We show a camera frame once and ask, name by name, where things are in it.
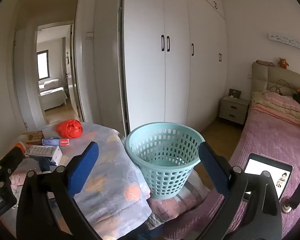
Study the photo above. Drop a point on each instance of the orange plush toy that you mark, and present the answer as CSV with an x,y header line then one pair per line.
x,y
283,62

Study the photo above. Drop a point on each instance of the white milk carton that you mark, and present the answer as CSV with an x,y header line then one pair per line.
x,y
45,152

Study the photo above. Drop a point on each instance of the folded pink quilt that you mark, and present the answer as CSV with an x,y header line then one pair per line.
x,y
277,102

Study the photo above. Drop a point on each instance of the blue and red box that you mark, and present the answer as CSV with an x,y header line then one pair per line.
x,y
52,142

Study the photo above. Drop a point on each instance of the white sofa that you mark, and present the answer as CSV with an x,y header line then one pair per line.
x,y
52,92

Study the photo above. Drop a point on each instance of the white wardrobe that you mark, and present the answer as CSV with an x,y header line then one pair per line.
x,y
145,67

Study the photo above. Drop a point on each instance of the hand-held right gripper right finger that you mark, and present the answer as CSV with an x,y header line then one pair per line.
x,y
212,165

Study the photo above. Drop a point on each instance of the patterned cloth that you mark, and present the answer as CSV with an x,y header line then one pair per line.
x,y
265,63

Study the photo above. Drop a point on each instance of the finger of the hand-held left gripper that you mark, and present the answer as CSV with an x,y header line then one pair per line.
x,y
10,162

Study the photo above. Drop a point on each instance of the red plastic bag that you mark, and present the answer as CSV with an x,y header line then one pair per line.
x,y
70,128

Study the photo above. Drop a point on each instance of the white wall decoration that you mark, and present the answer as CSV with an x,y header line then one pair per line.
x,y
290,41

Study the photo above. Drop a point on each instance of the dark blue round object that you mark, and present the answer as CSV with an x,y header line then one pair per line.
x,y
43,165

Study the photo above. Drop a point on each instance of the tablet with white screen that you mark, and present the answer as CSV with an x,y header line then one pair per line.
x,y
260,166

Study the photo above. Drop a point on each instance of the dark framed window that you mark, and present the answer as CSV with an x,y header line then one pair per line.
x,y
42,65

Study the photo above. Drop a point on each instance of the pink plush cloth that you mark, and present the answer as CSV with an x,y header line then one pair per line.
x,y
16,180

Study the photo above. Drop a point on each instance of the bed with beige headboard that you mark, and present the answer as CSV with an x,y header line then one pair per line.
x,y
265,77

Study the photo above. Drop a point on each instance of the dark frame on nightstand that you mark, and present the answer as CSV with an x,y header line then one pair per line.
x,y
234,93

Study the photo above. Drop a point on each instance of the brown cardboard box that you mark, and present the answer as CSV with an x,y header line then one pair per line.
x,y
33,137

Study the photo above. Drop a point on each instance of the white light switch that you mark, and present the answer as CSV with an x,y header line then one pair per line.
x,y
89,34

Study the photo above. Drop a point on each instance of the teal plastic basket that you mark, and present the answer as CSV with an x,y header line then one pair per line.
x,y
165,177

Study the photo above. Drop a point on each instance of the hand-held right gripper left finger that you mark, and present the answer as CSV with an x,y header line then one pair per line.
x,y
85,165

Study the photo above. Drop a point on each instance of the grey nightstand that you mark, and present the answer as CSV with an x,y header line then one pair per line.
x,y
233,110

